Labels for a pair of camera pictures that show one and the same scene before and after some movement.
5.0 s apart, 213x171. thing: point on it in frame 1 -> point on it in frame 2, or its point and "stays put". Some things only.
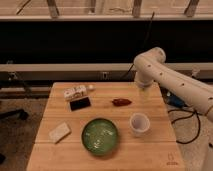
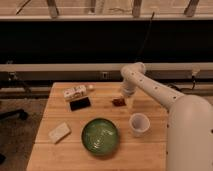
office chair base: x=21 y=113 stays put
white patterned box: x=75 y=92 stays put
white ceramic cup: x=139 y=123 stays put
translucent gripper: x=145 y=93 -> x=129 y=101
